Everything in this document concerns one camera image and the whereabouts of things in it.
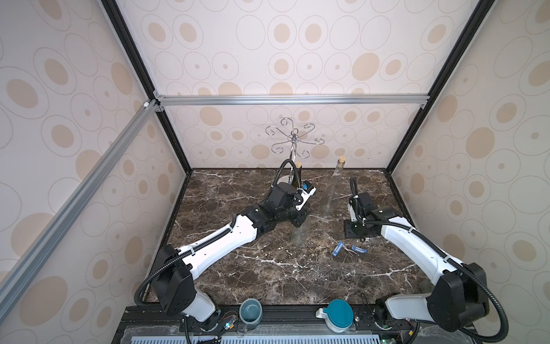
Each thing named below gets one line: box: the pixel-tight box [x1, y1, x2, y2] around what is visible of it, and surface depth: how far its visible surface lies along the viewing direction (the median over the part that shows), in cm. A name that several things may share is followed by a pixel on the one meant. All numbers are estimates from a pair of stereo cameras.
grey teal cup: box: [239, 298, 263, 327], surface depth 73 cm
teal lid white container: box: [315, 299, 354, 333], surface depth 70 cm
